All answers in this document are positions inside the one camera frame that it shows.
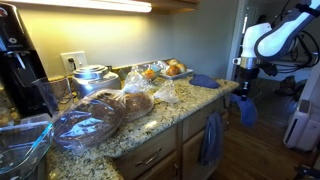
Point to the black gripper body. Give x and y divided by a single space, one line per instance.
248 75

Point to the blue cloth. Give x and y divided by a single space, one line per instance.
248 111
204 81

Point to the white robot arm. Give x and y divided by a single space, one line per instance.
280 36

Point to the wide wooden drawer front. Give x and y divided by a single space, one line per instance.
196 120

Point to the small wooden drawer front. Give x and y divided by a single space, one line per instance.
146 150

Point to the grey hanging towel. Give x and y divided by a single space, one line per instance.
211 140

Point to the white air purifier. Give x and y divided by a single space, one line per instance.
301 130

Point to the golden bread bun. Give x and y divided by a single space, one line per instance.
172 62
173 70
182 67

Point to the white tray of buns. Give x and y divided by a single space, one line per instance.
176 75

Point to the crumpled clear plastic bag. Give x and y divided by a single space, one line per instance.
166 93

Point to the bowl with orange fruit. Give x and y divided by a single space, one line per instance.
150 73

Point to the wooden upper cabinet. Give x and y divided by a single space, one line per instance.
173 5

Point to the bagged round flat bread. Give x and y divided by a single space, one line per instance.
138 105

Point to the silver rice cooker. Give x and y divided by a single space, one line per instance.
95 81

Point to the bagged brown bread loaf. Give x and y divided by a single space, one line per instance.
90 120

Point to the under-cabinet light strip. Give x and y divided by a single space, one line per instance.
83 5

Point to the glass measuring cup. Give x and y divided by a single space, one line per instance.
55 95

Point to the clear glass bowl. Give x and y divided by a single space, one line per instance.
23 150

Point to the black soda maker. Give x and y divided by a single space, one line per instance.
18 60

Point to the white door frame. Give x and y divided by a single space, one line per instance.
235 36

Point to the white wall outlet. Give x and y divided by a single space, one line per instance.
74 62

